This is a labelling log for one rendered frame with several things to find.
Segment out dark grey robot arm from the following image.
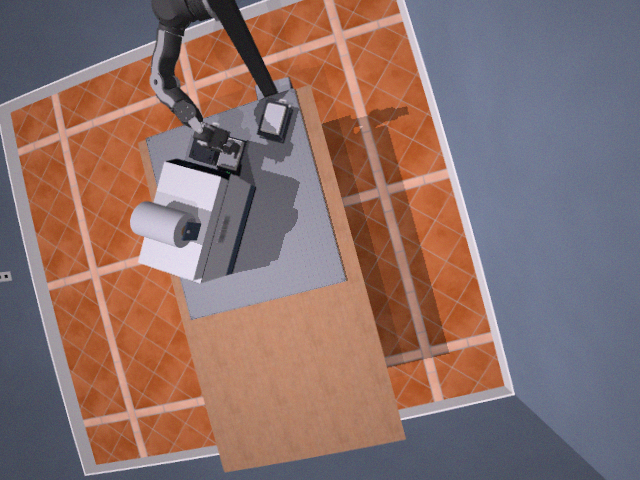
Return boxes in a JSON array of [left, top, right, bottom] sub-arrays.
[[150, 0, 220, 146]]

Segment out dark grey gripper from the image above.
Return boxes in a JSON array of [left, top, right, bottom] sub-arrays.
[[199, 121, 240, 159]]

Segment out grey roll on bracket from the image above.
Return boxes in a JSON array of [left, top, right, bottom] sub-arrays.
[[130, 201, 196, 248]]

